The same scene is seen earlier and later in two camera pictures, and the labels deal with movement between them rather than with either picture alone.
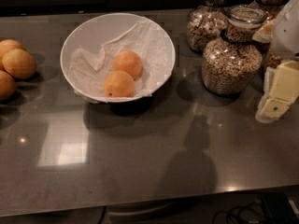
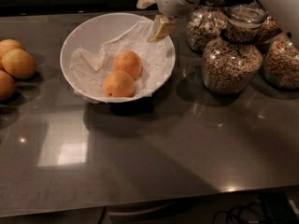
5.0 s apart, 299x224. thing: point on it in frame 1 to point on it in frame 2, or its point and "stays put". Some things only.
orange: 128,62 stays put
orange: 19,63 stays put
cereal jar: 209,20 stays put
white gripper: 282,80 to 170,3
